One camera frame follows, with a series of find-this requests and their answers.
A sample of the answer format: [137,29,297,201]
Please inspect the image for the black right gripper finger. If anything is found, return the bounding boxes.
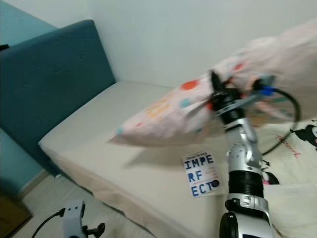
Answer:
[209,70,223,94]

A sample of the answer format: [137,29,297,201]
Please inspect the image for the pink dotted pillow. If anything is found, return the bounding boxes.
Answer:
[110,20,317,148]

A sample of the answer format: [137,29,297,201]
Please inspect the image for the white book with blue letters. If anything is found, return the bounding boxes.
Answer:
[182,150,222,198]

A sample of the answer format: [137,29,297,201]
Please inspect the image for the cream bed mattress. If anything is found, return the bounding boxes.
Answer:
[38,80,317,238]

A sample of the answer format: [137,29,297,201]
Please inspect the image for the brown cardboard box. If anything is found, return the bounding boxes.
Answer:
[0,192,31,238]

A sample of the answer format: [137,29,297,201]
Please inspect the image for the cream cartoon print duvet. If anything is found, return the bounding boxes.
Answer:
[248,118,317,238]

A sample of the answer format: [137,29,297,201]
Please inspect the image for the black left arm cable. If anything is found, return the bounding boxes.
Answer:
[32,208,66,238]

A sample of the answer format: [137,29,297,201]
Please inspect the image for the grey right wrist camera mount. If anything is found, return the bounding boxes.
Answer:
[242,73,278,106]

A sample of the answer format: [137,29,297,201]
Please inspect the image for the blue upholstered bed frame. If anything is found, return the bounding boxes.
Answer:
[0,20,116,180]

